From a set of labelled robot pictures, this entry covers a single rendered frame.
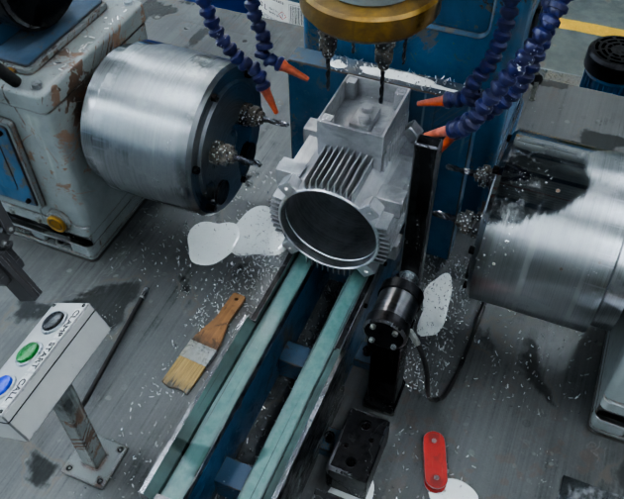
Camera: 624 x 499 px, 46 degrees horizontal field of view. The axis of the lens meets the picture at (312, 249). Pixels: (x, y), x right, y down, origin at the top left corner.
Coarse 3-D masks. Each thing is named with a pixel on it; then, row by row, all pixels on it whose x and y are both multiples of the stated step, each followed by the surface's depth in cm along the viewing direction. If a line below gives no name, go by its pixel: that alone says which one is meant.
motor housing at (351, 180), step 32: (320, 160) 106; (352, 160) 104; (320, 192) 119; (352, 192) 102; (288, 224) 112; (320, 224) 117; (352, 224) 118; (384, 224) 103; (320, 256) 114; (352, 256) 113; (384, 256) 107
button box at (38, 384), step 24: (48, 312) 93; (72, 312) 91; (96, 312) 92; (48, 336) 89; (72, 336) 89; (96, 336) 92; (48, 360) 86; (72, 360) 88; (24, 384) 83; (48, 384) 86; (0, 408) 82; (24, 408) 83; (48, 408) 85; (0, 432) 85; (24, 432) 83
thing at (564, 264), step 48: (528, 144) 97; (576, 144) 98; (528, 192) 93; (576, 192) 92; (480, 240) 95; (528, 240) 92; (576, 240) 91; (480, 288) 99; (528, 288) 95; (576, 288) 92
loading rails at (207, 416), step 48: (288, 288) 113; (240, 336) 105; (288, 336) 115; (336, 336) 107; (240, 384) 102; (336, 384) 104; (192, 432) 96; (240, 432) 105; (288, 432) 97; (336, 432) 107; (192, 480) 92; (240, 480) 100; (288, 480) 93
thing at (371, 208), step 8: (408, 128) 111; (416, 128) 111; (408, 136) 112; (416, 136) 111; (288, 176) 104; (296, 176) 104; (280, 184) 104; (288, 184) 103; (296, 184) 104; (288, 192) 104; (368, 200) 101; (376, 200) 101; (360, 208) 101; (368, 208) 100; (376, 208) 101; (368, 216) 101; (376, 216) 101; (288, 248) 114; (368, 264) 109; (376, 264) 110; (360, 272) 111; (368, 272) 110
